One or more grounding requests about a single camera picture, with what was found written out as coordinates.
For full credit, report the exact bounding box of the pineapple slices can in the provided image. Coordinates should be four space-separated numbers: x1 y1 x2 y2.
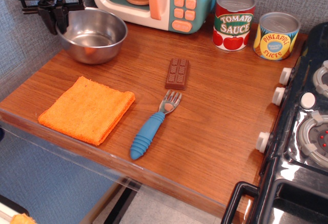
253 12 301 61

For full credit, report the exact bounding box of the tomato sauce can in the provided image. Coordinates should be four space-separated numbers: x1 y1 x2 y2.
212 0 257 51

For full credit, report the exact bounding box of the stainless steel bowl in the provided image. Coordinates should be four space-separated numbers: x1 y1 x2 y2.
56 7 128 65

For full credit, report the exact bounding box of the clear plastic table edge guard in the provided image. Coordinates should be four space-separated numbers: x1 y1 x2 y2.
1 109 228 214

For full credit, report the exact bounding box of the orange folded cloth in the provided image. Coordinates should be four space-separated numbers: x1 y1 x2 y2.
38 76 135 146

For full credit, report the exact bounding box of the blue handled toy fork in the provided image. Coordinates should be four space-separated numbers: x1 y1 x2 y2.
130 90 182 160

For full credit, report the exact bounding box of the white stove knob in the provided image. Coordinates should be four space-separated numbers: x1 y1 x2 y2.
272 87 285 106
279 68 293 86
256 132 271 153

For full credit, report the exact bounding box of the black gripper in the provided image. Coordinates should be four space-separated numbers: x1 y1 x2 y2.
19 0 85 35

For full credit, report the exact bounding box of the white stove knob top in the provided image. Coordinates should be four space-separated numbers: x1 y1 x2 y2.
279 68 293 86

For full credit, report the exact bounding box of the teal toy microwave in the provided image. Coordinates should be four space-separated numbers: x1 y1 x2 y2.
94 0 215 34

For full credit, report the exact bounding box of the black toy stove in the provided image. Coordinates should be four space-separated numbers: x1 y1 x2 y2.
222 23 327 223

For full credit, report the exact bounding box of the white round stove button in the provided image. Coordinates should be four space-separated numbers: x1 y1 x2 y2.
300 92 316 109

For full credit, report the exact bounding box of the brown toy chocolate bar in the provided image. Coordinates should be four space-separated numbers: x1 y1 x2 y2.
165 58 190 90

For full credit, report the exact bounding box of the white stove knob middle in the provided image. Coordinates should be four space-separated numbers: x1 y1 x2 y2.
272 87 285 106

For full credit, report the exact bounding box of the white stove knob bottom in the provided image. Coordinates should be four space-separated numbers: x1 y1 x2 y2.
256 132 271 153

